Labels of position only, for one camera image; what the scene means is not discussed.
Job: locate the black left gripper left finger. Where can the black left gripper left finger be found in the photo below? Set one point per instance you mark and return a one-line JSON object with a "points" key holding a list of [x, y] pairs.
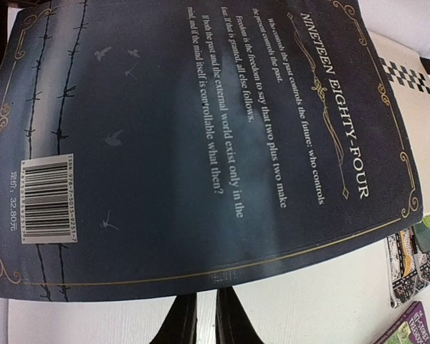
{"points": [[180, 324]]}

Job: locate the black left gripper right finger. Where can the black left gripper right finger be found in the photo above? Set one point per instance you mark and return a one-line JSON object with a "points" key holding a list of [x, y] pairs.
{"points": [[232, 324]]}

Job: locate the purple 117-Storey Treehouse book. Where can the purple 117-Storey Treehouse book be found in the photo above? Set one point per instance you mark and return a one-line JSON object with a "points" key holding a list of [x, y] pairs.
{"points": [[410, 328]]}

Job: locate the dark blue Nineteen Eighty-Four book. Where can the dark blue Nineteen Eighty-Four book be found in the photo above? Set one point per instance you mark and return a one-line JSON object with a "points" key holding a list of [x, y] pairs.
{"points": [[200, 143]]}

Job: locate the beige three-tier shelf rack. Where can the beige three-tier shelf rack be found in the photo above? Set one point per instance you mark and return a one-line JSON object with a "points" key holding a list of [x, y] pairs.
{"points": [[412, 107]]}

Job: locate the patterned fabric placemat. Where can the patterned fabric placemat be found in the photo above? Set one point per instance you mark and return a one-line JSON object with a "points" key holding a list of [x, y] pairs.
{"points": [[402, 289]]}

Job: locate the teal plate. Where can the teal plate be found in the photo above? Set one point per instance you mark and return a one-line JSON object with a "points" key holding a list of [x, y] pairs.
{"points": [[422, 235]]}

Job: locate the yellow handled knife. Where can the yellow handled knife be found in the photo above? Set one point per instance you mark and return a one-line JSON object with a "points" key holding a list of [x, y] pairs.
{"points": [[407, 252]]}

